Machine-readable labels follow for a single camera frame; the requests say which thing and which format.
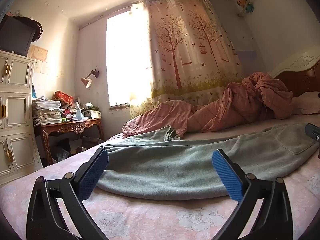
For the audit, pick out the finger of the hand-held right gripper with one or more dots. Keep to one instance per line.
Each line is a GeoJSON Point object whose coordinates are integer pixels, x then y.
{"type": "Point", "coordinates": [312, 131]}

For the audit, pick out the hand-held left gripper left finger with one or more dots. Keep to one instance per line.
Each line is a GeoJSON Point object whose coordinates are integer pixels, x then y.
{"type": "Point", "coordinates": [93, 175]}

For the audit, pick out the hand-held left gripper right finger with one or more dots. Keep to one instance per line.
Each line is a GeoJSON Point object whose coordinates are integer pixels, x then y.
{"type": "Point", "coordinates": [228, 177]}

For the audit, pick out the grey-green pants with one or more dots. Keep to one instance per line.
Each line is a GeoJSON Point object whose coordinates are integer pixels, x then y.
{"type": "Point", "coordinates": [175, 170]}

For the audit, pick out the white pillow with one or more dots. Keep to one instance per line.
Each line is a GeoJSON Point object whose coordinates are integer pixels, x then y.
{"type": "Point", "coordinates": [307, 103]}

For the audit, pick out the cardboard box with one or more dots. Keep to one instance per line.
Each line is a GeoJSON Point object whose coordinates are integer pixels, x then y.
{"type": "Point", "coordinates": [92, 143]}

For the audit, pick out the cream and brown headboard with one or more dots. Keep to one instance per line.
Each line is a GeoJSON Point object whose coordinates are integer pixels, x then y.
{"type": "Point", "coordinates": [300, 80]}

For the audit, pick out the carved wooden table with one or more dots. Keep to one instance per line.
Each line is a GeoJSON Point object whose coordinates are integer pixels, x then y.
{"type": "Point", "coordinates": [70, 127]}

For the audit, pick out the stack of books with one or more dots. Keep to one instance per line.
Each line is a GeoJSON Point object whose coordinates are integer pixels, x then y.
{"type": "Point", "coordinates": [92, 113]}

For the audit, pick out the clear plastic bottle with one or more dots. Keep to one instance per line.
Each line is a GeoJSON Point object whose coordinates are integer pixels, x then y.
{"type": "Point", "coordinates": [79, 112]}

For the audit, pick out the pink quilt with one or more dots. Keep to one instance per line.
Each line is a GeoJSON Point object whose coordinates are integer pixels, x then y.
{"type": "Point", "coordinates": [237, 110]}

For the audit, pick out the bed with pink floral sheet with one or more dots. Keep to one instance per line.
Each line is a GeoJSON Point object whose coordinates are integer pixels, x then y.
{"type": "Point", "coordinates": [150, 217]}

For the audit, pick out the stack of papers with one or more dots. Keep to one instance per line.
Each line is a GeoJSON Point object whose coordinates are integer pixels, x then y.
{"type": "Point", "coordinates": [47, 112]}

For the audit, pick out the red box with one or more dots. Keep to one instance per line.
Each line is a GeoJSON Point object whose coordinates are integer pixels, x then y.
{"type": "Point", "coordinates": [62, 96]}

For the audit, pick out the cream cabinet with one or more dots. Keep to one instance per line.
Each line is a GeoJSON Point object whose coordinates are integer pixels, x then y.
{"type": "Point", "coordinates": [17, 105]}

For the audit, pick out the bright window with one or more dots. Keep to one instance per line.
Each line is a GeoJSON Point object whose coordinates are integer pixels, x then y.
{"type": "Point", "coordinates": [125, 60]}

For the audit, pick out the tree print curtain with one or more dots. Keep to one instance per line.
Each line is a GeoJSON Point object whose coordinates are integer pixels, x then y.
{"type": "Point", "coordinates": [195, 55]}

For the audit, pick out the black suitcase on cabinet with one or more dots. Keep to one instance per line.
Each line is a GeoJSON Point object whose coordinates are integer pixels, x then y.
{"type": "Point", "coordinates": [15, 37]}

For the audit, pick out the pink wall lamp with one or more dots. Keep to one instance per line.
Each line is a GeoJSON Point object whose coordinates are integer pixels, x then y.
{"type": "Point", "coordinates": [87, 82]}

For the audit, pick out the framed wall certificate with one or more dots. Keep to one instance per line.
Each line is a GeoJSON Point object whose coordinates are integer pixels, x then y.
{"type": "Point", "coordinates": [37, 53]}

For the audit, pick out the teal wall ornament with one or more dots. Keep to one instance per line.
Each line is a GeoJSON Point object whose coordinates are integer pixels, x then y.
{"type": "Point", "coordinates": [250, 7]}

